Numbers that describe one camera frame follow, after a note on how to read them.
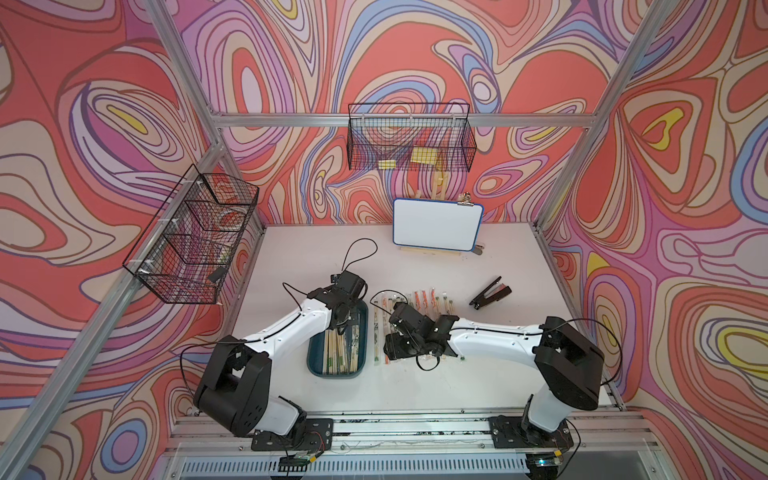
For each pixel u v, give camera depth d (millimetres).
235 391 419
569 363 452
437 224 981
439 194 933
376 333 908
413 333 650
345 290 682
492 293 984
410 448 733
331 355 863
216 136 908
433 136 861
